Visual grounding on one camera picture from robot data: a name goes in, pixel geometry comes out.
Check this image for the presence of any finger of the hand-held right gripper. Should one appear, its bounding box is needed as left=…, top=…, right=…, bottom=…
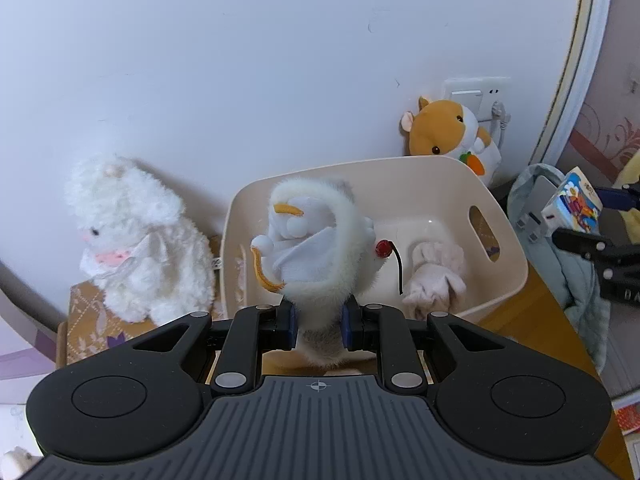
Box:
left=552, top=227, right=640, bottom=268
left=597, top=185, right=640, bottom=212

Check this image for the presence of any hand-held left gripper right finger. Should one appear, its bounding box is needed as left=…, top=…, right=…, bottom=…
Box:
left=340, top=294, right=507, bottom=395

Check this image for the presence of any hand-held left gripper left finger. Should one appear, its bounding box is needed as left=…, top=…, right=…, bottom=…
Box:
left=131, top=304, right=300, bottom=397

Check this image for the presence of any small colourful carton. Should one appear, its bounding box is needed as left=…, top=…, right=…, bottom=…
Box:
left=542, top=167, right=604, bottom=236

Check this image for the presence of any white fluffy plush toy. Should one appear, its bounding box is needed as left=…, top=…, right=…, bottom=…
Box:
left=250, top=177, right=397, bottom=373

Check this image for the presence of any beige plastic storage bin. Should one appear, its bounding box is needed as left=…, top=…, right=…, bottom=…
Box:
left=220, top=156, right=529, bottom=326

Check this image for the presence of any wooden desktop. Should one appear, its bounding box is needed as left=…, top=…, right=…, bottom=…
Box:
left=202, top=262, right=632, bottom=480

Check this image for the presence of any yellow cloth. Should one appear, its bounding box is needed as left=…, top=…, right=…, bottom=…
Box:
left=614, top=152, right=640, bottom=248

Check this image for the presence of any light green cloth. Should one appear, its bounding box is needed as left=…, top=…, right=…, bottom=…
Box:
left=507, top=162, right=612, bottom=373

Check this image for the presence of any grey metal stand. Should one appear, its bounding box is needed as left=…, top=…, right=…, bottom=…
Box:
left=517, top=175, right=567, bottom=244

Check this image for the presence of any white lamb plush toy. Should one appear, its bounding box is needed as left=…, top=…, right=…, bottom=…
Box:
left=64, top=155, right=217, bottom=327

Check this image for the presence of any orange hamster plush toy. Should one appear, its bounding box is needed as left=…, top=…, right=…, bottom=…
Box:
left=400, top=96, right=502, bottom=188

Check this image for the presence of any brown patterned cloth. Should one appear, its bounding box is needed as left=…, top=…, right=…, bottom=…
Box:
left=57, top=234, right=227, bottom=368

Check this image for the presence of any red bead with black cord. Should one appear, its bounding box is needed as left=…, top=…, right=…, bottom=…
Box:
left=375, top=240, right=406, bottom=296

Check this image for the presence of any grey plug cable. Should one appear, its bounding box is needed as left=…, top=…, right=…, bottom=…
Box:
left=490, top=102, right=512, bottom=150

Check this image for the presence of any white door frame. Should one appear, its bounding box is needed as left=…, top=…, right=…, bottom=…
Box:
left=532, top=0, right=617, bottom=167

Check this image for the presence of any white wall socket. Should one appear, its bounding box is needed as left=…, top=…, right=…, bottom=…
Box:
left=442, top=76, right=512, bottom=126

